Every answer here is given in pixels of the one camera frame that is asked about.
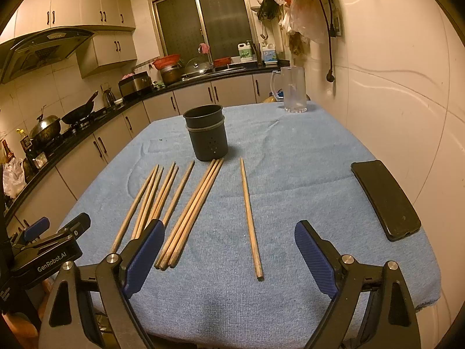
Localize black kitchen countertop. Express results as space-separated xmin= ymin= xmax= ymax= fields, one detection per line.
xmin=5 ymin=60 xmax=289 ymax=229

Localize white plastic bag on counter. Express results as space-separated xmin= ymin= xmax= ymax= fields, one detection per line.
xmin=3 ymin=158 xmax=26 ymax=199

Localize black smartphone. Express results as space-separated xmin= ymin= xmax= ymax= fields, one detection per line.
xmin=351 ymin=160 xmax=422 ymax=242

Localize steel pot with lid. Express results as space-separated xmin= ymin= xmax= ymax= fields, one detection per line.
xmin=29 ymin=107 xmax=61 ymax=150

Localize blue towel table cloth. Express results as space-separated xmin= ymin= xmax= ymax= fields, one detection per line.
xmin=57 ymin=101 xmax=442 ymax=349

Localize wooden chopstick bundle middle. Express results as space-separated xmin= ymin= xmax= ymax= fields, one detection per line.
xmin=159 ymin=159 xmax=220 ymax=269

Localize black wok pan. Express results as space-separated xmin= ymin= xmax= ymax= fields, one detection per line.
xmin=62 ymin=91 xmax=99 ymax=125

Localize electric kettle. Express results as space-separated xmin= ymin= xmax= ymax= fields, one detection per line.
xmin=103 ymin=88 xmax=116 ymax=108

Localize silver black rice cooker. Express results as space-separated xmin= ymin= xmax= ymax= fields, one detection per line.
xmin=118 ymin=71 xmax=152 ymax=99

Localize dark grey utensil holder cup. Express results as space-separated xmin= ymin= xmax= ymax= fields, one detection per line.
xmin=183 ymin=104 xmax=228 ymax=161

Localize black range hood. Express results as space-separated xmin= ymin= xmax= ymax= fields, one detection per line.
xmin=1 ymin=27 xmax=94 ymax=83

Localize dark cooking pot under basin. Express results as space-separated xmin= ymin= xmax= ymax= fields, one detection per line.
xmin=160 ymin=64 xmax=185 ymax=86

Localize red plastic basin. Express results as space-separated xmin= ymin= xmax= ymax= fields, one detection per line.
xmin=152 ymin=54 xmax=180 ymax=70

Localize clear glass pitcher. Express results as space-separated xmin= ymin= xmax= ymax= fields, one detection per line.
xmin=269 ymin=66 xmax=307 ymax=113

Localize glass pot lid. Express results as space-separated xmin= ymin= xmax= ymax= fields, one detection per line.
xmin=185 ymin=56 xmax=212 ymax=77

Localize small red bowl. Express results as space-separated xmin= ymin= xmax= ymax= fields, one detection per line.
xmin=214 ymin=57 xmax=232 ymax=68

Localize white detergent jug blue label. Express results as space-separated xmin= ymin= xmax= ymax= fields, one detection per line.
xmin=261 ymin=43 xmax=278 ymax=65

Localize white detergent jug green label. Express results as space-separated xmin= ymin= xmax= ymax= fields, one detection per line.
xmin=237 ymin=40 xmax=253 ymax=62

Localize dark sliding window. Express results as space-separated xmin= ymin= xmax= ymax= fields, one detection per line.
xmin=151 ymin=0 xmax=258 ymax=62

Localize hanging plastic bags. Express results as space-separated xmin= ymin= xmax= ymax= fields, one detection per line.
xmin=257 ymin=0 xmax=337 ymax=58

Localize black power cable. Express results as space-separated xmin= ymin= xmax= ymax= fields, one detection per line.
xmin=317 ymin=0 xmax=337 ymax=84

